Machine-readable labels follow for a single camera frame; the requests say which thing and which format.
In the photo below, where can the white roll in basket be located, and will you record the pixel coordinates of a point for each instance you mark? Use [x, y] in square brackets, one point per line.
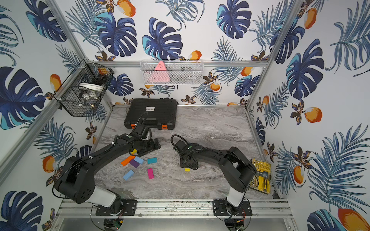
[93, 87]

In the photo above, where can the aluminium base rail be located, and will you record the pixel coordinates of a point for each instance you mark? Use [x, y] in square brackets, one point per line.
[179, 208]

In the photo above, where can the yellow screwdriver bit set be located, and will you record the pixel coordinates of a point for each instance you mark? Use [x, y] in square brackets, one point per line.
[262, 181]

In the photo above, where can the magenta block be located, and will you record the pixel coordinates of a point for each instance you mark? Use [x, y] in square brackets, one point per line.
[150, 173]

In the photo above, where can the black wire basket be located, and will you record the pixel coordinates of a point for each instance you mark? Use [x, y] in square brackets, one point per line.
[79, 102]

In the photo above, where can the light blue square block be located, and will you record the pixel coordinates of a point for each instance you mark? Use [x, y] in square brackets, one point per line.
[139, 160]

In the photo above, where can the pink triangle item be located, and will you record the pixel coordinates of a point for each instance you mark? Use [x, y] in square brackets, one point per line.
[160, 74]

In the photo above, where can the orange block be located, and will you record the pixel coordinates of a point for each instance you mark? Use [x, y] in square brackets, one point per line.
[127, 160]

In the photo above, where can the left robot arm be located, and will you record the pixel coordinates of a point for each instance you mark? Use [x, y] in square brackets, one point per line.
[77, 180]

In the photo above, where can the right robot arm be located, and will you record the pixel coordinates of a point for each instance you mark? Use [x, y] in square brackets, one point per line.
[237, 169]

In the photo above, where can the teal block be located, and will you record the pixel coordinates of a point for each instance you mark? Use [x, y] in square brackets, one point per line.
[152, 160]

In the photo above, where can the black plastic tool case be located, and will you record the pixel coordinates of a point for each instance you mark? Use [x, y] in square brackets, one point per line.
[154, 113]

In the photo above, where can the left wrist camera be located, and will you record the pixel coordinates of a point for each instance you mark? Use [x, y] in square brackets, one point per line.
[140, 132]

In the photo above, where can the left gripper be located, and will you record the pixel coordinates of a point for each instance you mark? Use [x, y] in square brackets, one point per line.
[147, 146]

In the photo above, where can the dark purple block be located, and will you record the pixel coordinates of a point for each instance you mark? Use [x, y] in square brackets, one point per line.
[134, 163]

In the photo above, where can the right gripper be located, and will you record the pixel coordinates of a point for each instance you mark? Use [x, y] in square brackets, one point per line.
[182, 165]

